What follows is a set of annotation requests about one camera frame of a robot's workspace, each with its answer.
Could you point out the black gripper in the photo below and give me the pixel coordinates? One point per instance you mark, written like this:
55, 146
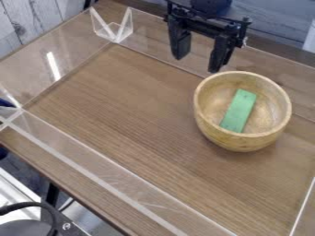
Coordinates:
205, 17

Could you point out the brown wooden bowl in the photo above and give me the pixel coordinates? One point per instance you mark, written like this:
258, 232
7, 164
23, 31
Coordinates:
267, 120

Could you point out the green rectangular block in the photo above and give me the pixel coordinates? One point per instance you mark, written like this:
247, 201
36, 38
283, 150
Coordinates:
239, 110

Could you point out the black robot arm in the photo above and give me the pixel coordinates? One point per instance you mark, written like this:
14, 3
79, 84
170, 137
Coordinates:
205, 17

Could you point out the black table leg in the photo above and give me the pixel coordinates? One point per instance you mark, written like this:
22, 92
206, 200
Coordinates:
53, 194

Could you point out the clear acrylic corner bracket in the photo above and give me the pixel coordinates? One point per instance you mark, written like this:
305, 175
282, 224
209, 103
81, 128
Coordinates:
114, 32

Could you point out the clear acrylic tray wall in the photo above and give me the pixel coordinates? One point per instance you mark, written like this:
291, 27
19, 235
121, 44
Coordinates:
133, 204

